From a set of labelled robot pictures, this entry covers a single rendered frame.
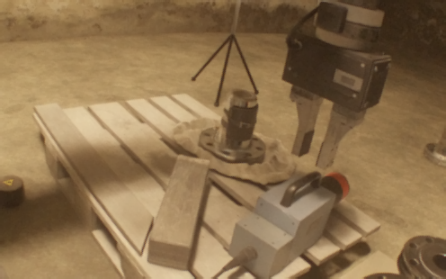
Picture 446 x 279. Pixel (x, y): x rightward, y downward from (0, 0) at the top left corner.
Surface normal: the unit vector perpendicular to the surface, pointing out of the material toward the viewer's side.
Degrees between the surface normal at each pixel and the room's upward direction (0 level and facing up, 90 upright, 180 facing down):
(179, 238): 0
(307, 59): 90
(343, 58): 90
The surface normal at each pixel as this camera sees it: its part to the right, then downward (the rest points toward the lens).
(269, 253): -0.66, 0.22
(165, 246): -0.09, 0.42
